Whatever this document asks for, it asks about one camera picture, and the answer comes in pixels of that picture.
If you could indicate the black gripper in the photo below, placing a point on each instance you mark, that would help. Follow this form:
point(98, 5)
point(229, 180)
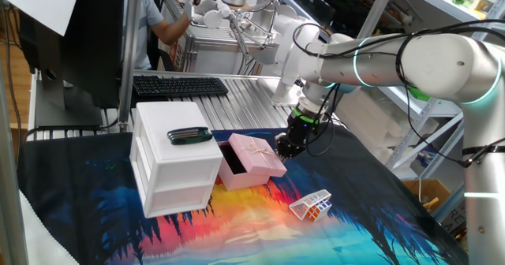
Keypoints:
point(301, 133)

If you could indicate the person's bare forearm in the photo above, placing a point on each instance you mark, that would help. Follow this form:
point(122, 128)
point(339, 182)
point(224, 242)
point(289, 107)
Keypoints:
point(171, 30)

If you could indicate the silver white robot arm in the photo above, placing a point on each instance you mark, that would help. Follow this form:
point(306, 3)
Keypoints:
point(434, 64)

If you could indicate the pink gift box base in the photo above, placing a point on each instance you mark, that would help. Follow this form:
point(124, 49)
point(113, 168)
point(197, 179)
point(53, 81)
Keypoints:
point(236, 180)

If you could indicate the cardboard box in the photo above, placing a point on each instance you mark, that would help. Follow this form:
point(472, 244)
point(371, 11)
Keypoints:
point(430, 188)

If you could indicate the white rubik's cube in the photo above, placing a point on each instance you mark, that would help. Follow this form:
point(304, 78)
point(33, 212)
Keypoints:
point(300, 207)

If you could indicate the colourful landscape tablecloth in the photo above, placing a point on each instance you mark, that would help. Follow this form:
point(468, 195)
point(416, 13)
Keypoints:
point(276, 225)

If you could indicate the white foam block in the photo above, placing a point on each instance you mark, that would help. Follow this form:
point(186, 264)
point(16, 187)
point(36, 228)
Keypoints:
point(367, 119)

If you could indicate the green folding hex key set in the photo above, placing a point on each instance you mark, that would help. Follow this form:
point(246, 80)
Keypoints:
point(189, 135)

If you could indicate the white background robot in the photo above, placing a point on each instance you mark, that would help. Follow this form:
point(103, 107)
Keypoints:
point(292, 48)

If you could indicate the white plastic drawer cabinet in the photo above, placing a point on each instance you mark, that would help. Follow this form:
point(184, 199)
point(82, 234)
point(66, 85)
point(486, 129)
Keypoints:
point(177, 170)

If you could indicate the black keyboard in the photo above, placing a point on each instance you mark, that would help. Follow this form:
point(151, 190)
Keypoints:
point(177, 86)

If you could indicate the white teleoperation device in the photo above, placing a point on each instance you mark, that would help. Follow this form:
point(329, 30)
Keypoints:
point(213, 16)

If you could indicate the black office chair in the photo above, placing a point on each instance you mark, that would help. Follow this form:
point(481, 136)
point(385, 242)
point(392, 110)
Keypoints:
point(155, 56)

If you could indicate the aluminium diagonal strut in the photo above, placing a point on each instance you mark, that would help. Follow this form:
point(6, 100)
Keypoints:
point(450, 204)

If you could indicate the grey lettered plate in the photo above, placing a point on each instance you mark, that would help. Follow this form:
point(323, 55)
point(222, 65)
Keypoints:
point(451, 219)

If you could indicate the person in blue shirt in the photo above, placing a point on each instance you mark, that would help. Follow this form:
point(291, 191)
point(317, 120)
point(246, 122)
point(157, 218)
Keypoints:
point(148, 24)

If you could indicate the white metal shelf rack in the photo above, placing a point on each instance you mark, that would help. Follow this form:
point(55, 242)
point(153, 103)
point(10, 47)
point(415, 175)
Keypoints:
point(434, 1)

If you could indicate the black monitor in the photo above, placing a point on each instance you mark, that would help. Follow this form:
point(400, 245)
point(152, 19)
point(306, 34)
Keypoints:
point(90, 40)

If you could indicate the white underlay cloth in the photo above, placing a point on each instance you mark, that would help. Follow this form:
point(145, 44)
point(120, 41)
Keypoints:
point(43, 241)

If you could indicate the white paper sheet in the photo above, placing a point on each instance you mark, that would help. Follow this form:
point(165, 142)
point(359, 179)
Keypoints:
point(43, 4)

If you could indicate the aluminium frame post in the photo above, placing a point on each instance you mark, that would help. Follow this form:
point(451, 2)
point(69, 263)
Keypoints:
point(130, 40)
point(10, 178)

